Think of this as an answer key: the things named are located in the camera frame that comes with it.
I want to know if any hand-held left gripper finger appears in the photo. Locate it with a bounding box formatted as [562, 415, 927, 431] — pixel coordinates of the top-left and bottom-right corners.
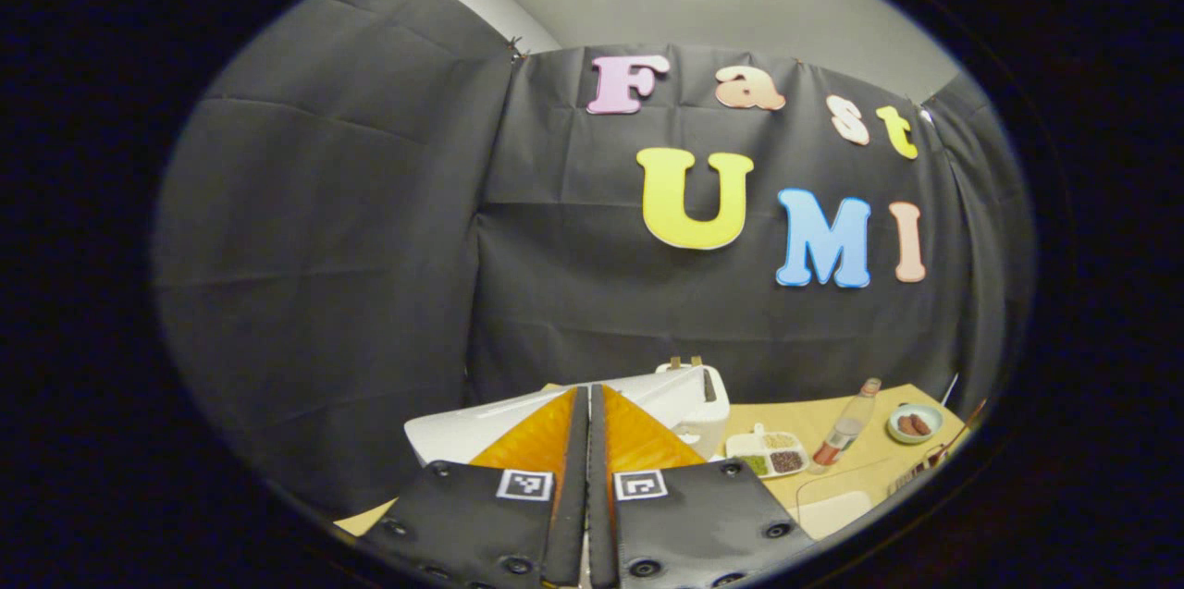
[588, 384, 815, 589]
[359, 386, 590, 589]

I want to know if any white rice cooker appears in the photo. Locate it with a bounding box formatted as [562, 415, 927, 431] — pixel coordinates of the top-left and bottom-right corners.
[404, 372, 713, 468]

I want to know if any clear box of white rice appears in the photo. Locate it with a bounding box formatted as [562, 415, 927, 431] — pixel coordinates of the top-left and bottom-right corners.
[795, 455, 912, 541]

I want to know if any metal wire chopstick holder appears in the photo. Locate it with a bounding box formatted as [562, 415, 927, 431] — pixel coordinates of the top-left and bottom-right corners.
[888, 441, 977, 499]

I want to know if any white toaster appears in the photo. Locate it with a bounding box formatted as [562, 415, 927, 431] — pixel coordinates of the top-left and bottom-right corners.
[655, 362, 732, 460]

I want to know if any white divided grain dish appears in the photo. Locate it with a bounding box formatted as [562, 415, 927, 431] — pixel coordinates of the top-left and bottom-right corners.
[725, 423, 811, 479]

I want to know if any clear plastic water bottle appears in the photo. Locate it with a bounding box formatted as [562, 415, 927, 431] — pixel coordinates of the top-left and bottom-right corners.
[810, 377, 882, 476]

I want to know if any pale green plate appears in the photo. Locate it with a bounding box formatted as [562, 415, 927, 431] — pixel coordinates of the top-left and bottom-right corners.
[886, 404, 944, 445]

